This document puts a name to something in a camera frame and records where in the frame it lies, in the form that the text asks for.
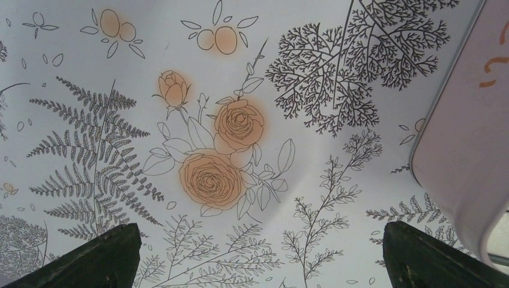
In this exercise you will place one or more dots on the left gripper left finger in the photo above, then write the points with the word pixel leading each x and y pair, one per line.
pixel 109 260

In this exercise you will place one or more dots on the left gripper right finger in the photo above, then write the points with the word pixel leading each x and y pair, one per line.
pixel 416 259

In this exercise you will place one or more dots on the metal tin of chess pieces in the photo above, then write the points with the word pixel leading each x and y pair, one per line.
pixel 461 156

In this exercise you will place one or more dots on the floral patterned table mat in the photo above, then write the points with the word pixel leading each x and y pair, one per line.
pixel 255 143

